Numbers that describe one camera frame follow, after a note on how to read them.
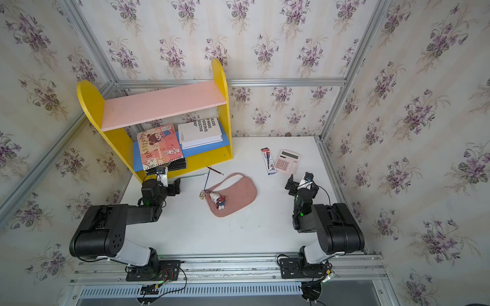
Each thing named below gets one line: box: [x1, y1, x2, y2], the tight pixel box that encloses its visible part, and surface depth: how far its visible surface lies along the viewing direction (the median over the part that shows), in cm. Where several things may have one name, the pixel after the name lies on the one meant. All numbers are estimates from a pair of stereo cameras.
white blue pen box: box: [260, 146, 277, 176], surface depth 109 cm
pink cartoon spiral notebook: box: [136, 123, 184, 172], surface depth 97 cm
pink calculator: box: [274, 149, 301, 175], surface depth 108 cm
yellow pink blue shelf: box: [76, 60, 234, 183], surface depth 97 cm
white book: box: [177, 117, 224, 150], surface depth 100 cm
